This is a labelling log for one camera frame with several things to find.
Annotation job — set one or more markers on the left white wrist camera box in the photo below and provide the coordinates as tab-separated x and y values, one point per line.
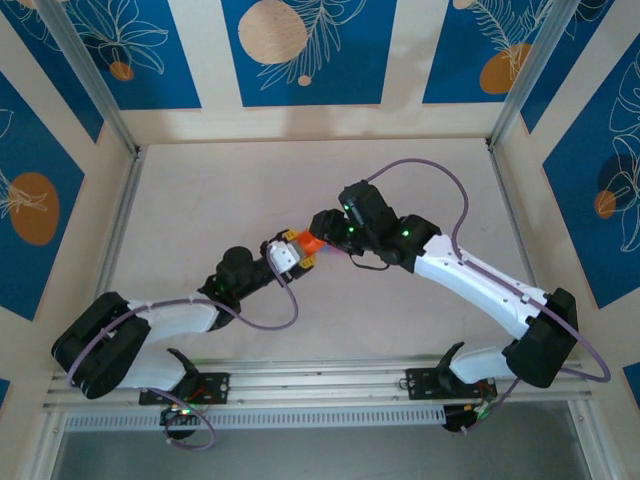
284	257

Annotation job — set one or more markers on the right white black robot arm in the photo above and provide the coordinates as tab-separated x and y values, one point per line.
475	285

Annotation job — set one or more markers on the orange pill bottle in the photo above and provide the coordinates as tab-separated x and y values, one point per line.
311	239

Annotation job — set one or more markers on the aluminium table side rail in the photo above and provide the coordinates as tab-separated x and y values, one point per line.
502	175
114	240

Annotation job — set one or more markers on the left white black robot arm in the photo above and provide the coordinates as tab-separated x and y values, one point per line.
175	317

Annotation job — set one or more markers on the black controller board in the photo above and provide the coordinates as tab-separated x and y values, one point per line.
462	420
180	415

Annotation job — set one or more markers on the aluminium corner post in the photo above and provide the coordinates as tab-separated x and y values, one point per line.
528	75
93	75

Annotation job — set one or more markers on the aluminium profile beam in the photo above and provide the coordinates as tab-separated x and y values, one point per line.
320	385

